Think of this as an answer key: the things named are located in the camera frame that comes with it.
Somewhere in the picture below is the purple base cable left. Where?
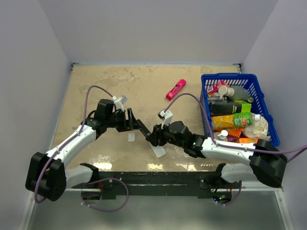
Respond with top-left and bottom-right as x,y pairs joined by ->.
81,176 -> 130,212

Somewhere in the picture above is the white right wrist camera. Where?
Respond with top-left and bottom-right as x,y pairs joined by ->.
158,110 -> 173,129

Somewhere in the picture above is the orange snack packet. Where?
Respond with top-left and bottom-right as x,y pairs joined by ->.
214,128 -> 258,144

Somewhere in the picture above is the black green carton box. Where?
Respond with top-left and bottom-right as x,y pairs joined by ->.
208,100 -> 252,115

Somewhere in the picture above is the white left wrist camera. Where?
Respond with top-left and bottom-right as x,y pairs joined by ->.
112,95 -> 128,112

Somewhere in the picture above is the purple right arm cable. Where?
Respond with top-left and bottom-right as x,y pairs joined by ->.
164,92 -> 307,163

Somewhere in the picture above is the blue plastic basket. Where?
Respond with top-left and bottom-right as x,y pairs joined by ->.
199,73 -> 281,147

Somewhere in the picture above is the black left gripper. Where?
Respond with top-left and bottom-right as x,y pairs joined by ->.
106,108 -> 142,132

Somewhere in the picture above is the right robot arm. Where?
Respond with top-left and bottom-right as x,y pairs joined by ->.
143,121 -> 287,188

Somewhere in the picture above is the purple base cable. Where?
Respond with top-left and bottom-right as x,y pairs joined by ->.
81,176 -> 130,212
215,179 -> 242,207

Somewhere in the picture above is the orange juice bottle green label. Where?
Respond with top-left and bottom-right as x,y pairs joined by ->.
212,112 -> 261,130

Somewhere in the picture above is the white battery cover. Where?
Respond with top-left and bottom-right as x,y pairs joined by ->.
128,133 -> 135,142

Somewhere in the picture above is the black remote control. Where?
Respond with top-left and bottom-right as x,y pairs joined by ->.
137,119 -> 152,141

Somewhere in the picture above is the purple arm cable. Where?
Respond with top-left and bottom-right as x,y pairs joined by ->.
34,85 -> 113,204
164,92 -> 307,163

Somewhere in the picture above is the aluminium frame rail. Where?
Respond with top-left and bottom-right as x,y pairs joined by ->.
242,182 -> 283,192

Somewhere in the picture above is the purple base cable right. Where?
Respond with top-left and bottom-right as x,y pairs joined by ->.
215,179 -> 242,207

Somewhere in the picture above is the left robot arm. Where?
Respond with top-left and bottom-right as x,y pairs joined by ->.
25,96 -> 141,201

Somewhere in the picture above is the pink snack box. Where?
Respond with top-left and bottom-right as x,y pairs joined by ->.
207,80 -> 228,93

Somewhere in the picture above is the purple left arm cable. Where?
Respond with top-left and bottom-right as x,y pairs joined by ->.
34,85 -> 113,204

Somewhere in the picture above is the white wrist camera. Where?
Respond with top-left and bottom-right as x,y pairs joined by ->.
112,95 -> 128,112
158,110 -> 173,129

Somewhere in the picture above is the white remote control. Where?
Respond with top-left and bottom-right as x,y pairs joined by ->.
149,143 -> 166,158

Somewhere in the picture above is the grey bottle beige cap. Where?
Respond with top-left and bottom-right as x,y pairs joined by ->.
218,85 -> 254,103

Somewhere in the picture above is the small white cap bottle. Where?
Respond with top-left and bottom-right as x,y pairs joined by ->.
214,130 -> 228,141

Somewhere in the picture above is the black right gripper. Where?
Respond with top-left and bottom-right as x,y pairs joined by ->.
147,120 -> 186,149

